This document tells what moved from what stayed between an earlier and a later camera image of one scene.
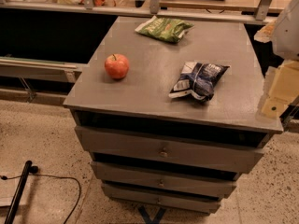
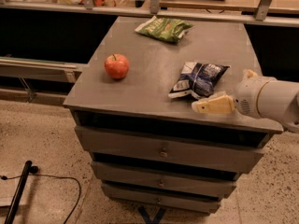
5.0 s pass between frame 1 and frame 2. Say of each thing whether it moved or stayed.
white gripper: moved
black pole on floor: stayed
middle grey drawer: stayed
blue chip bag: stayed
